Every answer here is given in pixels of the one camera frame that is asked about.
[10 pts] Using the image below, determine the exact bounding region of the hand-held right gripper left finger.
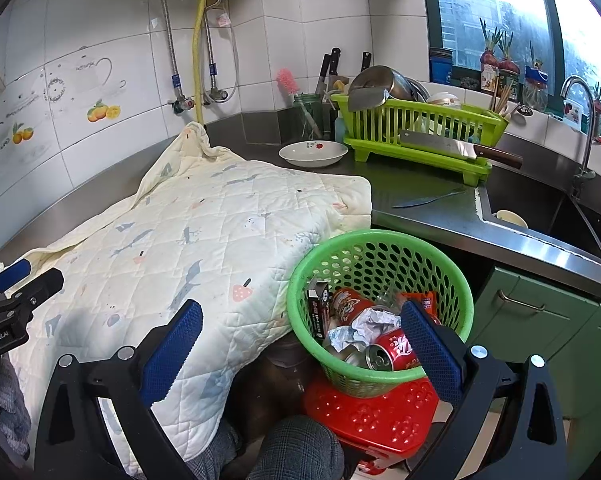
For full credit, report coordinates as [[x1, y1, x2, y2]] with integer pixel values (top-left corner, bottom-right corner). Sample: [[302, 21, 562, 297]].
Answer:
[[34, 299, 204, 480]]

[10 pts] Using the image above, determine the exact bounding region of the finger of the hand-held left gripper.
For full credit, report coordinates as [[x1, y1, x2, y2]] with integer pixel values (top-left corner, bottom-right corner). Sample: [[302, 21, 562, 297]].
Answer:
[[0, 259, 32, 297], [0, 267, 64, 311]]

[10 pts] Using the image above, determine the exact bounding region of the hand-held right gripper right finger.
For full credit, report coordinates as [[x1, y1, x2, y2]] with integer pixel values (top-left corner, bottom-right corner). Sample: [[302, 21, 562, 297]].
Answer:
[[401, 300, 569, 480]]

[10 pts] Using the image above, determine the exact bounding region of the red can with white script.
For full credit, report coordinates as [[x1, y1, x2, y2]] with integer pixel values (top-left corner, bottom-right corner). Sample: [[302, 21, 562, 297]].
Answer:
[[365, 329, 427, 372]]

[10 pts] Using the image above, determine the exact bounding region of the orange snack wrapper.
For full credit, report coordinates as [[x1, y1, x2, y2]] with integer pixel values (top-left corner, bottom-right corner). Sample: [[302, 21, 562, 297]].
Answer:
[[399, 290, 439, 317]]

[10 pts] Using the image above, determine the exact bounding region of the white paper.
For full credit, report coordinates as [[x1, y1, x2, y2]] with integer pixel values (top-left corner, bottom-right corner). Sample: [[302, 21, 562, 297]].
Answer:
[[325, 309, 402, 353]]

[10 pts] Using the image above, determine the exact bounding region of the black cardboard box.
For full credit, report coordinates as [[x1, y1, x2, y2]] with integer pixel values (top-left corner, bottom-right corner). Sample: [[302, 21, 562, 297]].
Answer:
[[307, 280, 331, 343]]

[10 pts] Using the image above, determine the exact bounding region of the green perforated plastic basket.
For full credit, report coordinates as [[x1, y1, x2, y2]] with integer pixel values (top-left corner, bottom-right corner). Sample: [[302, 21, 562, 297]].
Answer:
[[286, 230, 475, 399]]

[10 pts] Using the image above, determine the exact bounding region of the red plastic stool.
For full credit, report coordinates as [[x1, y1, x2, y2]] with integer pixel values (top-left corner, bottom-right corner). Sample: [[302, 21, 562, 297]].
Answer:
[[302, 372, 440, 476]]

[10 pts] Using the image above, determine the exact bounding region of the green cabinet door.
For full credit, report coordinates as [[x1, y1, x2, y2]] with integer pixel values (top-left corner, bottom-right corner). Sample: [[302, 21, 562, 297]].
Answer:
[[473, 266, 599, 356], [531, 305, 601, 480]]

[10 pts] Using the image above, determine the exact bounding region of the brown jar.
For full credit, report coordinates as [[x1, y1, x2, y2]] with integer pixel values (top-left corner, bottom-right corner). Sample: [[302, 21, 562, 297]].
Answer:
[[238, 337, 311, 436]]

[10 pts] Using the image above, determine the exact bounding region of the cream quilted blanket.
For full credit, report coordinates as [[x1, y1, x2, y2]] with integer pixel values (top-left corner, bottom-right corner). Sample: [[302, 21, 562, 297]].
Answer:
[[0, 121, 372, 478]]

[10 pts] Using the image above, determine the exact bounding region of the person's plaid trouser leg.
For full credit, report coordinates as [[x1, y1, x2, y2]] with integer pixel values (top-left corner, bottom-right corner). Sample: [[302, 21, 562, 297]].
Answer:
[[188, 412, 346, 480]]

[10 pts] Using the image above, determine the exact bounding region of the slim steel kitchen knife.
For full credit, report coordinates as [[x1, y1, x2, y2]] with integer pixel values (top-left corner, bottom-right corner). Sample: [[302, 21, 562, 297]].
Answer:
[[391, 187, 469, 209]]

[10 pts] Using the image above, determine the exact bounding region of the cream bowl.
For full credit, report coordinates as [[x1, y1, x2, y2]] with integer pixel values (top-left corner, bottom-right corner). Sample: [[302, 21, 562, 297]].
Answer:
[[495, 210, 530, 228]]

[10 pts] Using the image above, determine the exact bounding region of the steel sink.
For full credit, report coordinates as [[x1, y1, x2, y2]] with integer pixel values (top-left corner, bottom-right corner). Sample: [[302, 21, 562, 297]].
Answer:
[[475, 165, 601, 266]]

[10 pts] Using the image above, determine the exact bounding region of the white plate with red print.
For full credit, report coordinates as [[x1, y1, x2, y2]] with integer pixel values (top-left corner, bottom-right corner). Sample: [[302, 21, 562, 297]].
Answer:
[[279, 141, 350, 169]]

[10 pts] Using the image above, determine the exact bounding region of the green plastic dish rack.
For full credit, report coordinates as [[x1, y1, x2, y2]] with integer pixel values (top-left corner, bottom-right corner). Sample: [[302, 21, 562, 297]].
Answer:
[[329, 91, 510, 186]]

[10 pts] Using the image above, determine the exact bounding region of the black utensil holder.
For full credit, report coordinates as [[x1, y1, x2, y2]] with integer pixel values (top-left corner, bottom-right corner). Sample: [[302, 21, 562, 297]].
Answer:
[[322, 102, 337, 141]]

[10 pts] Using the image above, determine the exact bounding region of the white bowl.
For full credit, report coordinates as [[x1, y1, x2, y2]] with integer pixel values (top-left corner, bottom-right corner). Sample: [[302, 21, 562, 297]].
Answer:
[[425, 91, 462, 110]]

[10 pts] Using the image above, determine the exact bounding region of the chrome faucet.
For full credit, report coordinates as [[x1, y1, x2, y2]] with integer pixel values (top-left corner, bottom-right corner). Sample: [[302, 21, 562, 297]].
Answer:
[[561, 75, 599, 198]]

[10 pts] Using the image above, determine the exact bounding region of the steel spatula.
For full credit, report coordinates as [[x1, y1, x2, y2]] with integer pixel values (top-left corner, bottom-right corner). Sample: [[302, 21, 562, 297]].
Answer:
[[347, 87, 387, 113]]

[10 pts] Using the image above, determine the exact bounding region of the bundle of chopsticks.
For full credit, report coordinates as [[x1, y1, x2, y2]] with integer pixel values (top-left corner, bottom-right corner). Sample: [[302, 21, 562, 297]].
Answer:
[[489, 77, 514, 113]]

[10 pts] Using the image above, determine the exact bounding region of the knife holder with utensils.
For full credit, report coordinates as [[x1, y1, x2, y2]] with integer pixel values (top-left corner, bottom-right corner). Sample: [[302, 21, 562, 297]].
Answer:
[[293, 92, 324, 142]]

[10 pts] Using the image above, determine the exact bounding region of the glass jar with blue lid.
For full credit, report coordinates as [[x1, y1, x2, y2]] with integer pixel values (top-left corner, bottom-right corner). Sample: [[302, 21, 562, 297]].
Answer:
[[523, 42, 549, 113]]

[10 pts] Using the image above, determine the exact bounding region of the blue container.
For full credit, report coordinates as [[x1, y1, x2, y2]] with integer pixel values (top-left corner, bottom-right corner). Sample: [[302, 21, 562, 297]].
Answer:
[[429, 47, 454, 83]]

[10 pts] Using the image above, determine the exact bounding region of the sprouting onion in jar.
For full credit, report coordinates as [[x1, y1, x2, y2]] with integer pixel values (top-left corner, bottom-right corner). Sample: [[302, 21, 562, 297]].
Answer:
[[498, 30, 521, 101], [479, 17, 501, 93]]

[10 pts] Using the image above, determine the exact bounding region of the pink bottle brush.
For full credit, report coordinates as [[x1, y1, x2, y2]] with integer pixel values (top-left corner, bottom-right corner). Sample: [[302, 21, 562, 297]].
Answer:
[[275, 68, 321, 136]]

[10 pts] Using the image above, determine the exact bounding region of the window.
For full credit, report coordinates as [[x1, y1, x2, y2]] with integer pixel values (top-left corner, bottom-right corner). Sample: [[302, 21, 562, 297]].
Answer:
[[421, 0, 601, 126]]

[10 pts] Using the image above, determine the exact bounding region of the cleaver with wooden handle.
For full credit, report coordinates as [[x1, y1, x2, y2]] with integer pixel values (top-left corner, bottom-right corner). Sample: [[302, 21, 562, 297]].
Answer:
[[398, 130, 524, 170]]

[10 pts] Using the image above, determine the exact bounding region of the metal flexible hose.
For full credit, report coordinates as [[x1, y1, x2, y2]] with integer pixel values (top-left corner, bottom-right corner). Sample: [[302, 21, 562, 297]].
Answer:
[[148, 0, 186, 101], [203, 0, 218, 93]]

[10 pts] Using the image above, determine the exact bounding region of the yellow gas hose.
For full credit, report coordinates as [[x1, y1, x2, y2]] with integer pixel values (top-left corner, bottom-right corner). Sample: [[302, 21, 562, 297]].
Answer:
[[192, 0, 210, 126]]

